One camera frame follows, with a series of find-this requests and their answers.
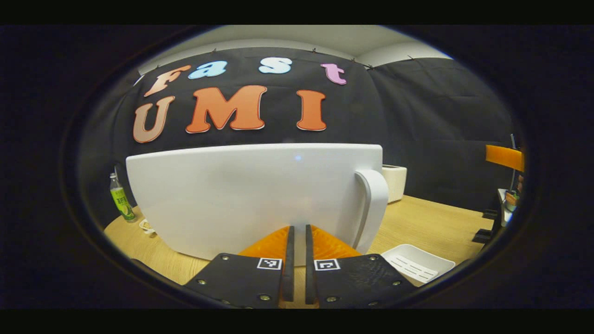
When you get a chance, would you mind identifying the small white appliance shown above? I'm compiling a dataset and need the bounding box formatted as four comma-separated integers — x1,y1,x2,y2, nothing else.
381,164,408,204

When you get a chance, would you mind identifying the black stand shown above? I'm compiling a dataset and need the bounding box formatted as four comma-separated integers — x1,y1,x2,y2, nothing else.
472,134,518,245

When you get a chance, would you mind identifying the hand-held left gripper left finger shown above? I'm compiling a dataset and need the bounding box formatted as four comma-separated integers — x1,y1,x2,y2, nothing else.
184,225,296,309

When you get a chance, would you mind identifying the green label drink bottle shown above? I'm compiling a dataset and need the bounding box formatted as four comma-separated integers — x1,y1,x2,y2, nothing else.
109,173,137,223

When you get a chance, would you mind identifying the black backdrop cloth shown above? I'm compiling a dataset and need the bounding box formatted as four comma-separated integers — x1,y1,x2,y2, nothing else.
79,46,525,228

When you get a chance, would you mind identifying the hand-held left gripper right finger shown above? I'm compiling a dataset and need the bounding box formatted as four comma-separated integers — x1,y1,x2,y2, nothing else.
304,224,417,309

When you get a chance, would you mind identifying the white rectangular tray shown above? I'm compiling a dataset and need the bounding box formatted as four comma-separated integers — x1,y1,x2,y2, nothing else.
381,244,457,285

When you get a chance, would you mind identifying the white microwave oven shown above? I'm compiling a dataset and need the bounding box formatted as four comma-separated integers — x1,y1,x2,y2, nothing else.
125,142,390,267

